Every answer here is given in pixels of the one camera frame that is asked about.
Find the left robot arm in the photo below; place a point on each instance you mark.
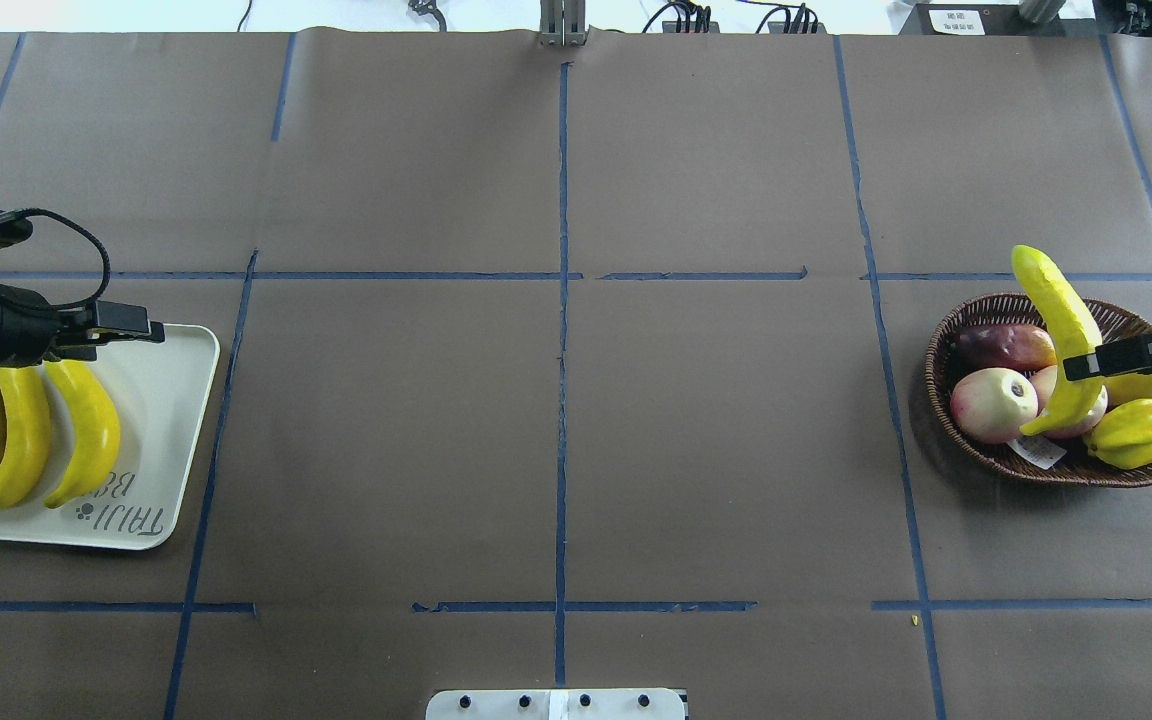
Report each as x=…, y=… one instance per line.
x=33, y=331

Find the white pedestal base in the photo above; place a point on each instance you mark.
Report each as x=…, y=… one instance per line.
x=560, y=703

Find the white bear tray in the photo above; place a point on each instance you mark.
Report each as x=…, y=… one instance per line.
x=161, y=393

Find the woven wicker basket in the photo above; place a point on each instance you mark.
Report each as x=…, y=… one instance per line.
x=959, y=456

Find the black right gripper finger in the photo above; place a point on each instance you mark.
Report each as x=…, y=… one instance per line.
x=1132, y=355

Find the red yellow apple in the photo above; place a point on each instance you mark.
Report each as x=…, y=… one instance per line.
x=1063, y=413

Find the yellow lemon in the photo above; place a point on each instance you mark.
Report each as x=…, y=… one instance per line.
x=1125, y=388

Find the aluminium frame post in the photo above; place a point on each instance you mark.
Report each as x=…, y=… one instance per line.
x=563, y=23

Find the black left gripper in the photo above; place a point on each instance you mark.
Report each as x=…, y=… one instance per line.
x=20, y=328

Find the yellow starfruit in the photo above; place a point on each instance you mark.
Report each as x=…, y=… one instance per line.
x=1123, y=438

